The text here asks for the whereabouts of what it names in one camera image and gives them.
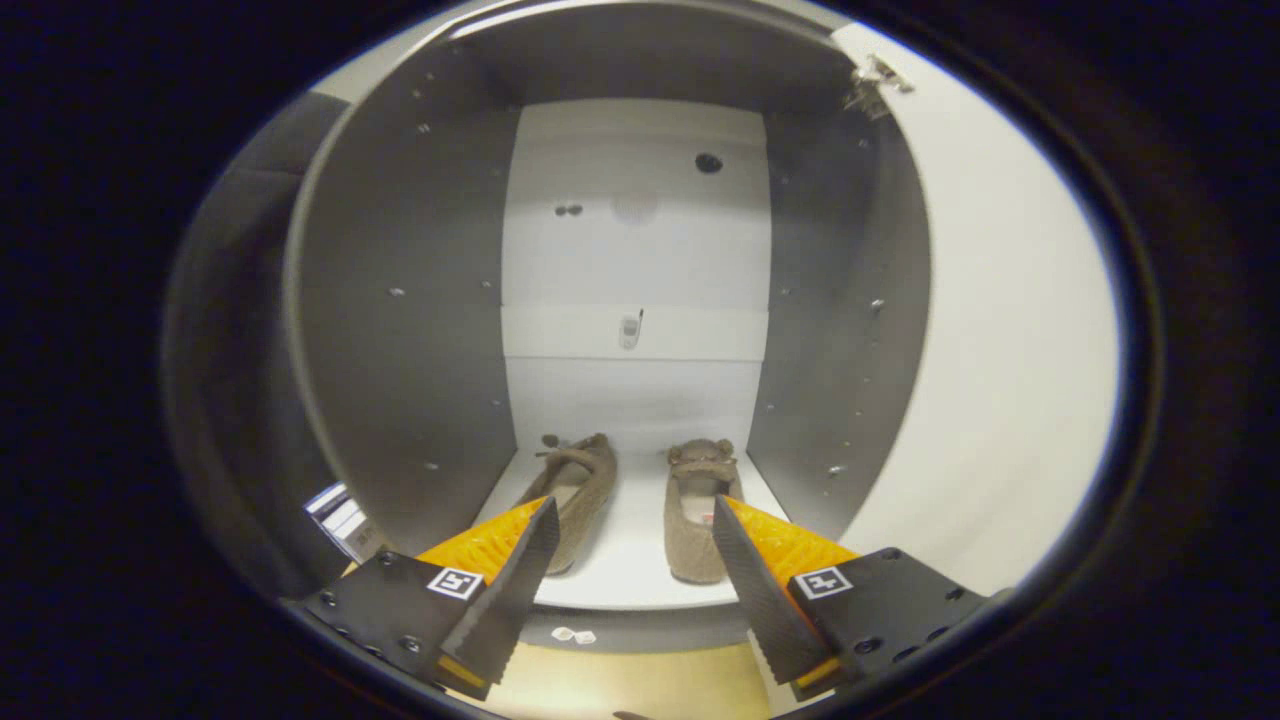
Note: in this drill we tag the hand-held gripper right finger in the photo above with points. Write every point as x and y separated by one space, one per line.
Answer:
760 600

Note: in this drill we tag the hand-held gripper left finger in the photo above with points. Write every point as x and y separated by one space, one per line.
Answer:
515 590

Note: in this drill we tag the brown plush shoe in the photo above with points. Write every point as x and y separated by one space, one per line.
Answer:
585 490
690 530

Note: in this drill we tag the grey shoe cabinet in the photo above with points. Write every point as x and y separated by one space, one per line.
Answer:
420 300

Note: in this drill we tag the metal door hinge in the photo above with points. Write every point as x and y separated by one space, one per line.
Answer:
872 90

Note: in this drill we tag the grey book with figure cover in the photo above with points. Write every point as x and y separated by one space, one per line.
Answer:
345 525

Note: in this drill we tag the black backdrop cloth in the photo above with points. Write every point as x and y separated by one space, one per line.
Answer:
240 350

